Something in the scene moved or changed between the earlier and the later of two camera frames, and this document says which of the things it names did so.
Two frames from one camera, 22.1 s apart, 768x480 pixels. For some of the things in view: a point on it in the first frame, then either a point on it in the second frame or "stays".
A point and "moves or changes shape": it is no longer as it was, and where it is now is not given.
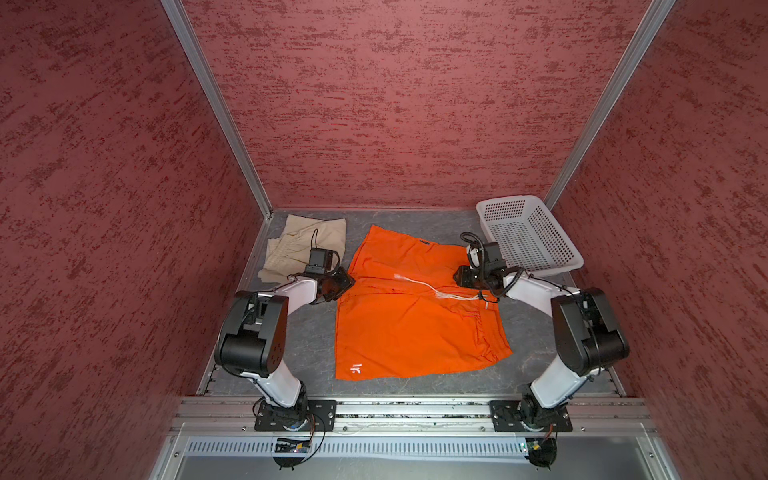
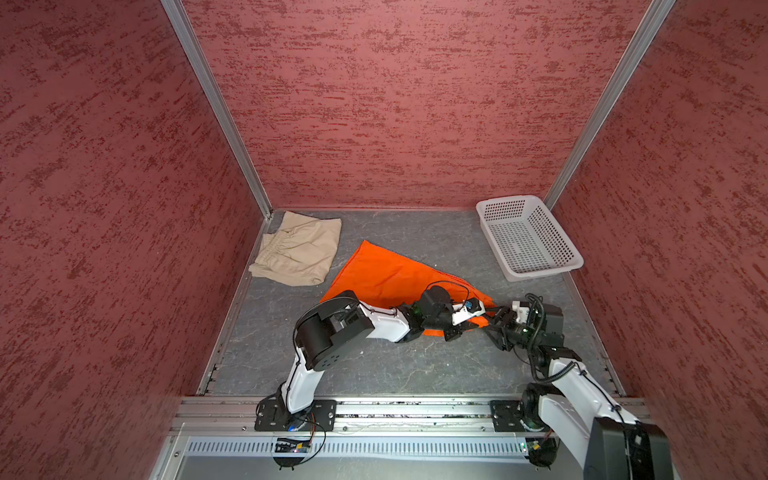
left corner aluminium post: x=217 y=98 stays
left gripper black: x=347 y=282 to x=455 y=331
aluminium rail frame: x=219 y=438 stays
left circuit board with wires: x=287 y=445 stays
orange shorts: x=404 y=315 moves or changes shape
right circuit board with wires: x=542 y=451 stays
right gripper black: x=462 y=276 to x=502 y=327
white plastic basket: x=531 y=237 stays
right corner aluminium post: x=656 y=14 stays
